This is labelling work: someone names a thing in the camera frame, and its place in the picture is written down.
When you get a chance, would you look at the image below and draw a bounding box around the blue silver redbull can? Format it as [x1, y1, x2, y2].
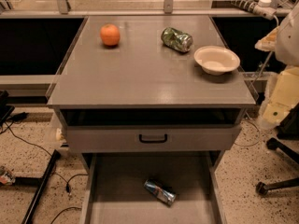
[144, 179, 177, 206]

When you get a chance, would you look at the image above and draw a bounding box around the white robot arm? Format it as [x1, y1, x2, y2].
[255, 5, 299, 130]

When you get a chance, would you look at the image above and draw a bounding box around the grey drawer cabinet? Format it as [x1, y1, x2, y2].
[45, 14, 260, 224]

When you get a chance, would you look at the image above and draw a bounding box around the crushed green soda can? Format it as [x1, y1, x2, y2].
[161, 27, 193, 53]

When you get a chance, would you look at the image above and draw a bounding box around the open middle drawer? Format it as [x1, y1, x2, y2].
[79, 152, 227, 224]

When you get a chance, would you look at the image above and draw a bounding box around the white paper bowl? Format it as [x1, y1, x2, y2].
[193, 46, 240, 76]

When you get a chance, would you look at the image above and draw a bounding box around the orange fruit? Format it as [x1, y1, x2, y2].
[100, 24, 121, 46]

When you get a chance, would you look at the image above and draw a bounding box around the black chair base leg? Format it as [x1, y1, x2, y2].
[255, 136, 299, 196]

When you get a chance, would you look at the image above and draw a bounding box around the black device at left edge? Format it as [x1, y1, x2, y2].
[0, 91, 15, 126]

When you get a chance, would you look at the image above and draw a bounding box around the white power strip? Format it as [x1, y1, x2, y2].
[225, 0, 276, 21]

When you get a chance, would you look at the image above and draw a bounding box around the small crumpled wrapper on floor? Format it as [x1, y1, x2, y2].
[0, 166, 16, 185]

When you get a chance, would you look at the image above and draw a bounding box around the closed top drawer with handle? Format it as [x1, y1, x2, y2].
[66, 125, 241, 153]

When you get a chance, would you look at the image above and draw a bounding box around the black floor cable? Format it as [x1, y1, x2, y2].
[0, 119, 82, 224]

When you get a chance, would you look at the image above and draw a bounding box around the black floor stand frame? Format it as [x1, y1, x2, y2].
[14, 150, 61, 224]

